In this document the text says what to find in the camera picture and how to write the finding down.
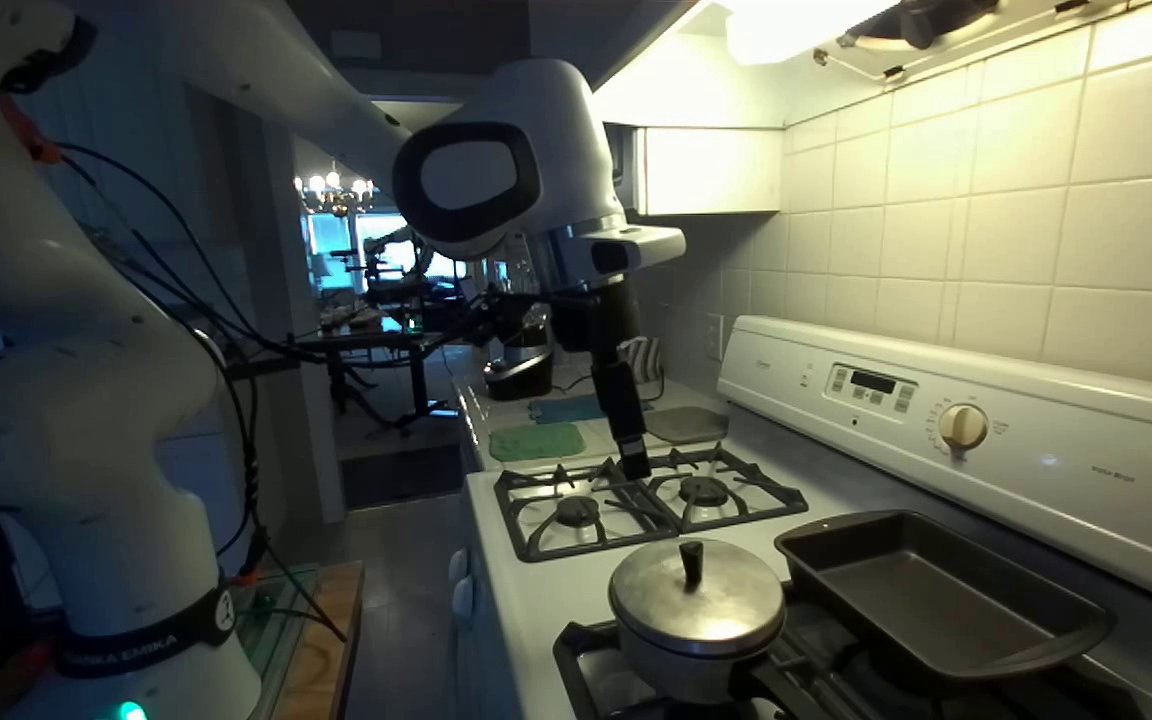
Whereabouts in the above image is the green cloth mat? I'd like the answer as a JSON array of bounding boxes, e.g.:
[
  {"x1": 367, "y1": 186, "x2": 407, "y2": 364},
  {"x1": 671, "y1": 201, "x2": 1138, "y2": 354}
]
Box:
[{"x1": 486, "y1": 419, "x2": 588, "y2": 463}]

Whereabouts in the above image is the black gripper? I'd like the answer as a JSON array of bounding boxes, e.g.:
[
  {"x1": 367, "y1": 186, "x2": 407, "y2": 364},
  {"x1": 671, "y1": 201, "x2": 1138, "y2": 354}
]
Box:
[{"x1": 580, "y1": 259, "x2": 657, "y2": 483}]

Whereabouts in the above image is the black round bowl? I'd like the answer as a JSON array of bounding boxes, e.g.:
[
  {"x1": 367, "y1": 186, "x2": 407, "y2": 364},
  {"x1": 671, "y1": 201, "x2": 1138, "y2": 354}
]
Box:
[{"x1": 481, "y1": 339, "x2": 556, "y2": 405}]

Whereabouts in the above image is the steel cooking pot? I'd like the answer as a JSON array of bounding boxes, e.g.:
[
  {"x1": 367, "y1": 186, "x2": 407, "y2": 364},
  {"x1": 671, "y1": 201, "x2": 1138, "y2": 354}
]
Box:
[{"x1": 606, "y1": 537, "x2": 789, "y2": 706}]

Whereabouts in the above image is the grey quilted pot holder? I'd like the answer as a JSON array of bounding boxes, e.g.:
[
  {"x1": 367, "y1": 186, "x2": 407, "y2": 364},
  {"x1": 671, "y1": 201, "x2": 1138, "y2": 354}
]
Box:
[{"x1": 641, "y1": 405, "x2": 733, "y2": 446}]

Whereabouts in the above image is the white gas stove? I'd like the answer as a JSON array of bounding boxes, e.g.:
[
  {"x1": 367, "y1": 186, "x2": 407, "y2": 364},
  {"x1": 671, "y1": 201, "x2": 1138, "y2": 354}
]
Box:
[{"x1": 460, "y1": 310, "x2": 1152, "y2": 720}]

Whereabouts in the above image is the round stove control knob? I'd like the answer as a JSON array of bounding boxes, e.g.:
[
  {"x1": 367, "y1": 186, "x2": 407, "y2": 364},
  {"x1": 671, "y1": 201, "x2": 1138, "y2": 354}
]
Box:
[{"x1": 934, "y1": 397, "x2": 993, "y2": 458}]

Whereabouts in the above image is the dark rectangular baking pan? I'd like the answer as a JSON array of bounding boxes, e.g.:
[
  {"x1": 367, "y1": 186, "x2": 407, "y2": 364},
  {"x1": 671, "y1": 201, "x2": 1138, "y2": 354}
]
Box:
[{"x1": 773, "y1": 509, "x2": 1117, "y2": 685}]

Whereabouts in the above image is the lit chandelier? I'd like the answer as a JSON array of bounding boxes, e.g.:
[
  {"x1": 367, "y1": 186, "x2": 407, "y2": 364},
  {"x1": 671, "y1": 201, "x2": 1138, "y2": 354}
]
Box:
[{"x1": 291, "y1": 162, "x2": 385, "y2": 215}]

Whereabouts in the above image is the wire dish rack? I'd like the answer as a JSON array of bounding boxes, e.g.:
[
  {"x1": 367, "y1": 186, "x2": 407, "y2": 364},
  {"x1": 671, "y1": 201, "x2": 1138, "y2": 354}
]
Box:
[{"x1": 619, "y1": 330, "x2": 668, "y2": 397}]

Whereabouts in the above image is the lit range hood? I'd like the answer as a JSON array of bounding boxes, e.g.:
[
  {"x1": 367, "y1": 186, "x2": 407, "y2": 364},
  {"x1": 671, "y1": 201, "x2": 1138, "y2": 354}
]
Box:
[{"x1": 588, "y1": 0, "x2": 1152, "y2": 131}]

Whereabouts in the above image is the upper kitchen cabinet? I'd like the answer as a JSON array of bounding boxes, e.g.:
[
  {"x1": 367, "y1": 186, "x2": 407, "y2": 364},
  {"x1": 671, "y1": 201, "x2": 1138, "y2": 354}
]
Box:
[{"x1": 606, "y1": 120, "x2": 782, "y2": 220}]

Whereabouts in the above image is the orange cable clip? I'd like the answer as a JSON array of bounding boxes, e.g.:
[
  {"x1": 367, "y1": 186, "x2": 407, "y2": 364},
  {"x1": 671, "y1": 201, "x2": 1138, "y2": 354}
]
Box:
[{"x1": 0, "y1": 93, "x2": 67, "y2": 168}]

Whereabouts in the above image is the steel pot lid black knob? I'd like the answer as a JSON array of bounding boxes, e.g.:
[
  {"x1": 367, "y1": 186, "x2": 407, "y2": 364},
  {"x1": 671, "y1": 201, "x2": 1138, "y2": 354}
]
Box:
[{"x1": 606, "y1": 537, "x2": 789, "y2": 661}]

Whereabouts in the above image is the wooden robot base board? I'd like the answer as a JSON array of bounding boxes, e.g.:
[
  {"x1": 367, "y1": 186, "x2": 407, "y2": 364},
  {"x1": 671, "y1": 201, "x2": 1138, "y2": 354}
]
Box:
[{"x1": 237, "y1": 554, "x2": 367, "y2": 720}]

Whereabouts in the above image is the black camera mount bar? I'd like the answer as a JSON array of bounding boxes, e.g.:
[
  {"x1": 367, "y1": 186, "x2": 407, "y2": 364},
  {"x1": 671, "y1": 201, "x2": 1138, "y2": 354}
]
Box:
[{"x1": 219, "y1": 323, "x2": 470, "y2": 430}]

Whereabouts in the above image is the blue towel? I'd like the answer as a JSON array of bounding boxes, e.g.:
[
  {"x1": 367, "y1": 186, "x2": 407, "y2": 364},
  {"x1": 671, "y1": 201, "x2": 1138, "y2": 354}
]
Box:
[{"x1": 529, "y1": 393, "x2": 610, "y2": 427}]

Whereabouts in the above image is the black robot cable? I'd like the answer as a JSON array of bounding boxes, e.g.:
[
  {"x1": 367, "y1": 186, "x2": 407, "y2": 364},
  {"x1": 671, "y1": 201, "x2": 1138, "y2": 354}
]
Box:
[{"x1": 12, "y1": 131, "x2": 350, "y2": 645}]

